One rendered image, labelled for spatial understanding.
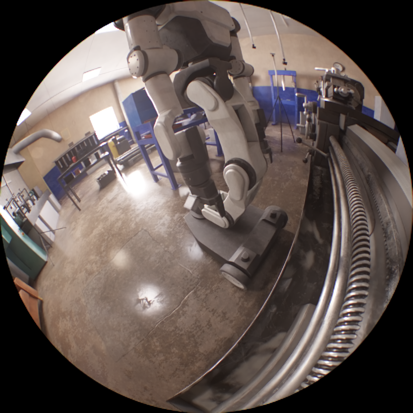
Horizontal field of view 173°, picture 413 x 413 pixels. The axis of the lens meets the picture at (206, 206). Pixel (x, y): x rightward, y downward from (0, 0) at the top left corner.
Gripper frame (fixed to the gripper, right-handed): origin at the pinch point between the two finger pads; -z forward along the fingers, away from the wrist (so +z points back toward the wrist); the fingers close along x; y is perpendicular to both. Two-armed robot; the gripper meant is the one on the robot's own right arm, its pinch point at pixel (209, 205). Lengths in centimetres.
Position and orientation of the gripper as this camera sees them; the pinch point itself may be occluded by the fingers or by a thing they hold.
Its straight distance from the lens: 47.7
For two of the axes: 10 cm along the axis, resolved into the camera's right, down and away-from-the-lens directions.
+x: 6.7, 2.2, -7.1
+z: -3.3, -7.7, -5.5
